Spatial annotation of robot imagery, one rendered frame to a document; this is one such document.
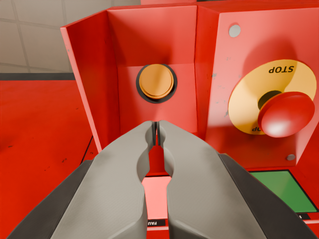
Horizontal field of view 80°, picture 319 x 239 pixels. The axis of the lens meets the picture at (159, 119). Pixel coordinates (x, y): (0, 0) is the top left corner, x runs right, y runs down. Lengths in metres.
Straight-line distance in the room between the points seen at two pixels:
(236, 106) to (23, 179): 0.46
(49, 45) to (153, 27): 0.87
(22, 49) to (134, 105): 0.95
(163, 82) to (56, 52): 0.88
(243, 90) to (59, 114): 0.62
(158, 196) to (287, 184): 0.13
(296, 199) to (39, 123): 0.65
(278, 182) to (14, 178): 0.49
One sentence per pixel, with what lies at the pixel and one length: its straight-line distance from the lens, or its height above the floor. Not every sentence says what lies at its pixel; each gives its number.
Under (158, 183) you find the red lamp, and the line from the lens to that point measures 0.21.
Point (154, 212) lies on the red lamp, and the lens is 0.19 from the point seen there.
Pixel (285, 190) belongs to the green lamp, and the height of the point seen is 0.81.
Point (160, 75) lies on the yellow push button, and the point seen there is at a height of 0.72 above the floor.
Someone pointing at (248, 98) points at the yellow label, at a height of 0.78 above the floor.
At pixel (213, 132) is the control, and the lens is 0.19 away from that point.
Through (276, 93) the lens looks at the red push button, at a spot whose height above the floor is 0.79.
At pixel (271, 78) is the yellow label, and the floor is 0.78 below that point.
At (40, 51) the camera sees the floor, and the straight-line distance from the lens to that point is 1.09.
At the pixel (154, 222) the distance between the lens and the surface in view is 0.19.
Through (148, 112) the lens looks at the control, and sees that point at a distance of 0.22.
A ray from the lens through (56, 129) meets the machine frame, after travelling 0.64.
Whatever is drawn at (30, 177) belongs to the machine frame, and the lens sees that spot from 0.52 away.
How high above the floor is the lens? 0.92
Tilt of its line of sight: 56 degrees down
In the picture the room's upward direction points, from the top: 178 degrees clockwise
